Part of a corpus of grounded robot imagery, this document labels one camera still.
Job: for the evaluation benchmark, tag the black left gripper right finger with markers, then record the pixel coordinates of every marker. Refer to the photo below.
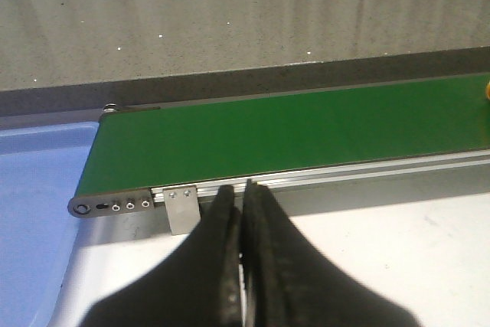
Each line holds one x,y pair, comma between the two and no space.
290,283

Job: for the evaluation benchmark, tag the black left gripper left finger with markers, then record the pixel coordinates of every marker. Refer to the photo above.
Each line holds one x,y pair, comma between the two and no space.
198,284

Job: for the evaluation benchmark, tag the yellow button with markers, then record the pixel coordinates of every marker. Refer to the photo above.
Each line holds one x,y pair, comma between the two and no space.
487,91

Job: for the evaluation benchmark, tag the left dark roller end plate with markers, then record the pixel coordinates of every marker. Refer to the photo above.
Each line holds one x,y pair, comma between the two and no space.
111,203

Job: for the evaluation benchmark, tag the green conveyor belt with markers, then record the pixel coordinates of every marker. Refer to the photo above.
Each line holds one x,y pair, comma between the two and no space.
184,144

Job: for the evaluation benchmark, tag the blue plastic bin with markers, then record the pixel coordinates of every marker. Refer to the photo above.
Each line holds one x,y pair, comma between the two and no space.
40,170

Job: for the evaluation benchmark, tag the dark stone counter slab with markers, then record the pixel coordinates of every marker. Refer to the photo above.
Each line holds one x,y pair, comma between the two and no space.
68,55

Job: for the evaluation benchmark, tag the left steel support bracket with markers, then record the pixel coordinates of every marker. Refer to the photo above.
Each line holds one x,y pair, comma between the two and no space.
182,208

